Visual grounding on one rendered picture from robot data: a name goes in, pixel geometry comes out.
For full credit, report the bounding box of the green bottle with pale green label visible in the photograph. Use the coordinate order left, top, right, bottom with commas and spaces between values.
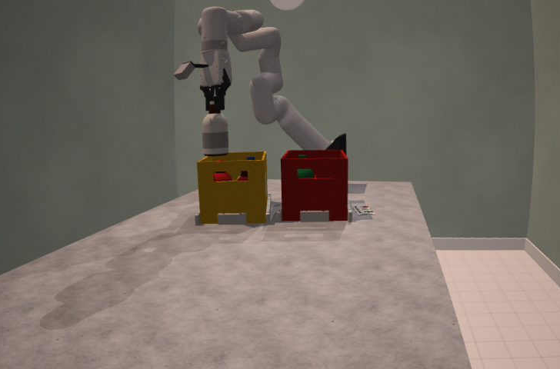
298, 155, 314, 178

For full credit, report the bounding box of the olive-brown crate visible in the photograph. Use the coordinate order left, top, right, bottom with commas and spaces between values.
197, 151, 268, 224

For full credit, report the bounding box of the white bottle with grey label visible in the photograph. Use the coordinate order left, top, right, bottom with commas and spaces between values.
202, 101, 228, 156

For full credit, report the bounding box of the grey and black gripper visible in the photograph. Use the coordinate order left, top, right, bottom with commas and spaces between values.
200, 49, 232, 111

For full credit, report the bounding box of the dark red crate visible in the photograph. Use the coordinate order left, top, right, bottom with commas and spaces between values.
281, 150, 348, 221

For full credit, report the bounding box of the red bottle with pale label band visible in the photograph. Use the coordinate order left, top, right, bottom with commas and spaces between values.
214, 171, 232, 181

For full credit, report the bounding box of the white paper card with colored marks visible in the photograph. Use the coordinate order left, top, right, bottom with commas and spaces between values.
350, 203, 375, 215

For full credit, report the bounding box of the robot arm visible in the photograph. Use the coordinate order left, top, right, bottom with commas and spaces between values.
198, 7, 333, 150

